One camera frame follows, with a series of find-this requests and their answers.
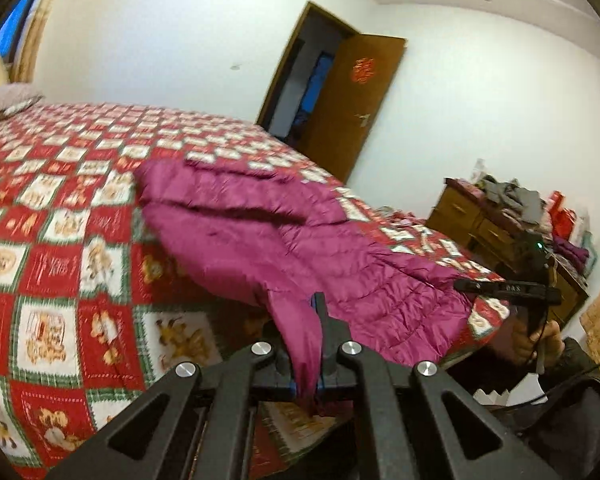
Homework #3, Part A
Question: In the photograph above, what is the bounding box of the magenta puffer jacket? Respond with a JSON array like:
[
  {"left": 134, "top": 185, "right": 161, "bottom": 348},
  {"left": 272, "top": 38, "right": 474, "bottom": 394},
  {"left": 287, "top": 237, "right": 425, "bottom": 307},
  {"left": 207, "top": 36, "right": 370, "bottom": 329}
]
[{"left": 134, "top": 158, "right": 472, "bottom": 399}]

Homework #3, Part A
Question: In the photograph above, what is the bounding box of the grey clothes pile on dresser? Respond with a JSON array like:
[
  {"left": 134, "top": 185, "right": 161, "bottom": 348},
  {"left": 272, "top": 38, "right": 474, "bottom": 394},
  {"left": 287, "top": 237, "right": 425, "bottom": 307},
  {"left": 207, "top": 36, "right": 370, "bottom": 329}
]
[{"left": 477, "top": 174, "right": 544, "bottom": 226}]

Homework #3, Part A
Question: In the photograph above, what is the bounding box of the person's right hand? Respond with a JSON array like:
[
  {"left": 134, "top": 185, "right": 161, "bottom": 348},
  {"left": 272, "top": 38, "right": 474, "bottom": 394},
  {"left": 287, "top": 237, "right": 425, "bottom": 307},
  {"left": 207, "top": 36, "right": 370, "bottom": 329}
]
[{"left": 512, "top": 312, "right": 566, "bottom": 367}]

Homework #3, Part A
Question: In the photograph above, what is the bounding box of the red gift bag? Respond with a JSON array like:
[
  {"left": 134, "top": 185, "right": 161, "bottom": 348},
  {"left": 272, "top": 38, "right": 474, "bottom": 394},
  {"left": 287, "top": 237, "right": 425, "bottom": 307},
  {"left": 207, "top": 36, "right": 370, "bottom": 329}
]
[{"left": 547, "top": 191, "right": 577, "bottom": 240}]

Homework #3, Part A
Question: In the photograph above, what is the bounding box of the brown wooden dresser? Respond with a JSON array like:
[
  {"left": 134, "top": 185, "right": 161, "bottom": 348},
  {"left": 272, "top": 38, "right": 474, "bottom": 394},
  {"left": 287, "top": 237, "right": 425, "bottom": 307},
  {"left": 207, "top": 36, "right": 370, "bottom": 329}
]
[{"left": 426, "top": 178, "right": 592, "bottom": 325}]

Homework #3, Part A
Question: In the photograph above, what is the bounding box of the red patterned bed quilt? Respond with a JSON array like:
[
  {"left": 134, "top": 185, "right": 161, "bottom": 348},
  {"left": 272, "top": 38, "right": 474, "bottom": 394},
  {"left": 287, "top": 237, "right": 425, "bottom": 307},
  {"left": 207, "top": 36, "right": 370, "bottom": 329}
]
[{"left": 0, "top": 104, "right": 494, "bottom": 479}]

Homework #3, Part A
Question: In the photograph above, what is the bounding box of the brown wooden door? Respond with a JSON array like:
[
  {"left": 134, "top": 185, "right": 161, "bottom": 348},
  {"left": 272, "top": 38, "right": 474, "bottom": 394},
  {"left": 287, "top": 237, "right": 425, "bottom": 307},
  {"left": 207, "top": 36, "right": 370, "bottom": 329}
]
[{"left": 293, "top": 32, "right": 408, "bottom": 184}]

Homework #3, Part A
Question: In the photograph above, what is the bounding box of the red door decoration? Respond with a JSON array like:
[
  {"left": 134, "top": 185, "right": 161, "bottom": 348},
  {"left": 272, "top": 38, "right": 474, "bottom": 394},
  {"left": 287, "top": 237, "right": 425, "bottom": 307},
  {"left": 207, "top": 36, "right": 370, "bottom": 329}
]
[{"left": 350, "top": 58, "right": 376, "bottom": 84}]

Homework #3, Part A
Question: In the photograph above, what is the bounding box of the striped grey pillow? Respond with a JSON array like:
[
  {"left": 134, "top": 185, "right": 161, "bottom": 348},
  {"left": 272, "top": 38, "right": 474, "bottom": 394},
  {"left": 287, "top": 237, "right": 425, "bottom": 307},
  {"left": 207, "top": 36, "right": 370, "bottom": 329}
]
[{"left": 0, "top": 82, "right": 44, "bottom": 122}]

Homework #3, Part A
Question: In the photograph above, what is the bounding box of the right beige curtain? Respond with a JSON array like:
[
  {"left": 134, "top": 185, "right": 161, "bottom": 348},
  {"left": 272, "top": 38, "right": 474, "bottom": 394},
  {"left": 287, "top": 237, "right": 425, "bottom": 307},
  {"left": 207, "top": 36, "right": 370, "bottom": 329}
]
[{"left": 9, "top": 0, "right": 54, "bottom": 84}]

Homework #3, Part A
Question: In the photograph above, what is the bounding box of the blue window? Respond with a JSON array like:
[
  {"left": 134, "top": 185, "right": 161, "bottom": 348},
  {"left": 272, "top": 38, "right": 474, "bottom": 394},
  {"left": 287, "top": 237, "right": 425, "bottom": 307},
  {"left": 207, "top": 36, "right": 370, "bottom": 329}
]
[{"left": 0, "top": 0, "right": 33, "bottom": 64}]

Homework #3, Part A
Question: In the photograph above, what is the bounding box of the metal door handle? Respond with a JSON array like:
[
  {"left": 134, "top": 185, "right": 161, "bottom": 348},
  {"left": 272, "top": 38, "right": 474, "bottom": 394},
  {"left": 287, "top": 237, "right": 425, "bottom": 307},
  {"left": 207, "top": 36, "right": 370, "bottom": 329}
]
[{"left": 356, "top": 114, "right": 370, "bottom": 128}]

